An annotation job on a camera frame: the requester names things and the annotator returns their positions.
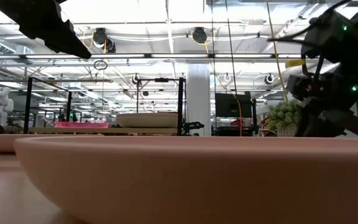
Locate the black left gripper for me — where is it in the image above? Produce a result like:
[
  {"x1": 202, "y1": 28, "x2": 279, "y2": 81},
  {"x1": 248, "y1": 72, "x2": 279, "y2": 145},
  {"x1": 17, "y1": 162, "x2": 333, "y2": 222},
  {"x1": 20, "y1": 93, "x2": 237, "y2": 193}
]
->
[{"x1": 0, "y1": 0, "x2": 92, "y2": 59}]

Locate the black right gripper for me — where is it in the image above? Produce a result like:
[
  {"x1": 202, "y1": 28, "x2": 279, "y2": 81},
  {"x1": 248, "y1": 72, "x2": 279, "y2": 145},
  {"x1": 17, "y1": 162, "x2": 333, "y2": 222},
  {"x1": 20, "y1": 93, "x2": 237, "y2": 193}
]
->
[{"x1": 295, "y1": 71, "x2": 358, "y2": 138}]

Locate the large pink bowl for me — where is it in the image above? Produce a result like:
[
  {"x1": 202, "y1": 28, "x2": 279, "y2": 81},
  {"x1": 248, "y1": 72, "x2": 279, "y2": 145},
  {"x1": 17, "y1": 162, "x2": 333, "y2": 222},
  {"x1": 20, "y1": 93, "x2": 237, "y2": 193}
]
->
[{"x1": 14, "y1": 135, "x2": 358, "y2": 224}]

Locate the black monitor on stand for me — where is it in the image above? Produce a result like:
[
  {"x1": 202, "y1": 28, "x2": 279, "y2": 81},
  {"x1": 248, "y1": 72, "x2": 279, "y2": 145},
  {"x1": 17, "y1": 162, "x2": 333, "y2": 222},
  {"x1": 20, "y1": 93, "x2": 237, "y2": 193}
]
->
[{"x1": 214, "y1": 92, "x2": 253, "y2": 118}]

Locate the white robot figure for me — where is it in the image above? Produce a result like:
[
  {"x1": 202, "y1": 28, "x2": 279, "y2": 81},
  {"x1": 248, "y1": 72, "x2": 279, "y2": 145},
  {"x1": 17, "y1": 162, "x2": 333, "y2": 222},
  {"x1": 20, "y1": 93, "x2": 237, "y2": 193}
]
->
[{"x1": 0, "y1": 86, "x2": 14, "y2": 128}]

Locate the pink matte plate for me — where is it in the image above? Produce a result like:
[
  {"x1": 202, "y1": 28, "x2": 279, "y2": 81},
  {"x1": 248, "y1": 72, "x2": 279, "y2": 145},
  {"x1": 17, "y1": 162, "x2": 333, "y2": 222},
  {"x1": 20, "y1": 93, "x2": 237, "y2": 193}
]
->
[{"x1": 0, "y1": 133, "x2": 104, "y2": 154}]

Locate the wooden shelf with black frame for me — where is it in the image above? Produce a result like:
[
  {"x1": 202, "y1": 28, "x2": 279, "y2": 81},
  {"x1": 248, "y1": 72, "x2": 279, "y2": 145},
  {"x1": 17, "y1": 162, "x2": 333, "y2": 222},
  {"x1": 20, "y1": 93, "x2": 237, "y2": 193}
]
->
[{"x1": 22, "y1": 77, "x2": 186, "y2": 137}]

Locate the thin yellow cable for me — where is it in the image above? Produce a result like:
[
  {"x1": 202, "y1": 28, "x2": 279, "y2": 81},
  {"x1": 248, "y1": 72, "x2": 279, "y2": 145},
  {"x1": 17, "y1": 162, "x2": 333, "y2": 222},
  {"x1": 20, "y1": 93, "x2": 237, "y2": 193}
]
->
[{"x1": 231, "y1": 91, "x2": 244, "y2": 137}]

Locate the green plant in white pot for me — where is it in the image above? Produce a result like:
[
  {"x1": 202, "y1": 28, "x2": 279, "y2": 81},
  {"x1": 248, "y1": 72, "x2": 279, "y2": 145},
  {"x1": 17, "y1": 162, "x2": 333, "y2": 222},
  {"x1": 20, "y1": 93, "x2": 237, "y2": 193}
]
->
[{"x1": 267, "y1": 100, "x2": 301, "y2": 138}]

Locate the black hanging cable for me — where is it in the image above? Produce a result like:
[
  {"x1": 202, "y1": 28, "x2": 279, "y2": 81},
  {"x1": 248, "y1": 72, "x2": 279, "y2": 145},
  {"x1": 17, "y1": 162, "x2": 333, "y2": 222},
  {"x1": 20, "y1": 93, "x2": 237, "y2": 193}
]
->
[{"x1": 224, "y1": 0, "x2": 239, "y2": 100}]

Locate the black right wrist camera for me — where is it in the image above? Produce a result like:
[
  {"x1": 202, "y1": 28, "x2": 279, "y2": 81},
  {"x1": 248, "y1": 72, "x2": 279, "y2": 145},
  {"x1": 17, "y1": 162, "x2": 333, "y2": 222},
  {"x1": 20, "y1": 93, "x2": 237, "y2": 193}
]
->
[{"x1": 286, "y1": 73, "x2": 318, "y2": 101}]

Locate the yellow hanging cable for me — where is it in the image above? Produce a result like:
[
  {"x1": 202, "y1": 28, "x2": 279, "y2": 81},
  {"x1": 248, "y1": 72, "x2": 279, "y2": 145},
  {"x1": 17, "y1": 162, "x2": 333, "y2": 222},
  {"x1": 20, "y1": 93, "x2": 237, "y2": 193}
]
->
[{"x1": 265, "y1": 0, "x2": 289, "y2": 103}]

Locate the white building column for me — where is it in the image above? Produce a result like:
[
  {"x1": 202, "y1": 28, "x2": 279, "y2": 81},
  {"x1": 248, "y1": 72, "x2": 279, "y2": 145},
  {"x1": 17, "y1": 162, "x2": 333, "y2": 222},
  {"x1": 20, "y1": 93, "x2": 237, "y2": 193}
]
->
[{"x1": 186, "y1": 63, "x2": 212, "y2": 137}]

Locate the black hanging cable ring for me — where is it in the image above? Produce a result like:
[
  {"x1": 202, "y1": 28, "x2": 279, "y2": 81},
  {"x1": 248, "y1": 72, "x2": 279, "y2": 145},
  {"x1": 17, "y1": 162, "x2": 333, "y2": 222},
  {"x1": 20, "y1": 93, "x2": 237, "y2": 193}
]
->
[{"x1": 93, "y1": 59, "x2": 109, "y2": 71}]

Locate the red transparent plate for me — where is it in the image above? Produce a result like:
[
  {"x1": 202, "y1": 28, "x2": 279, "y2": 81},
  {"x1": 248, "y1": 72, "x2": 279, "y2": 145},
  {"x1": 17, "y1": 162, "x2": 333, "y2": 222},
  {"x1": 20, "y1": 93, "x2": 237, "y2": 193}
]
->
[{"x1": 53, "y1": 121, "x2": 110, "y2": 129}]

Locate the black distant robot gripper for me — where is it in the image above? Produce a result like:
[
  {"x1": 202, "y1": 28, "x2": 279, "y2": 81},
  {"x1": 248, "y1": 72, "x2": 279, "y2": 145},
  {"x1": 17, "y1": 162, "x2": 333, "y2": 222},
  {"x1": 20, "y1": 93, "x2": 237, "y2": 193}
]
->
[{"x1": 182, "y1": 121, "x2": 205, "y2": 136}]

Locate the yellow cable tag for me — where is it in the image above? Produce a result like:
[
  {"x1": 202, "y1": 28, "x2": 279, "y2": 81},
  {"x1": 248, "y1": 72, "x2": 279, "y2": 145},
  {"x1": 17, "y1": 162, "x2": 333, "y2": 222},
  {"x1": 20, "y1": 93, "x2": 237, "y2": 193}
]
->
[{"x1": 285, "y1": 58, "x2": 306, "y2": 69}]

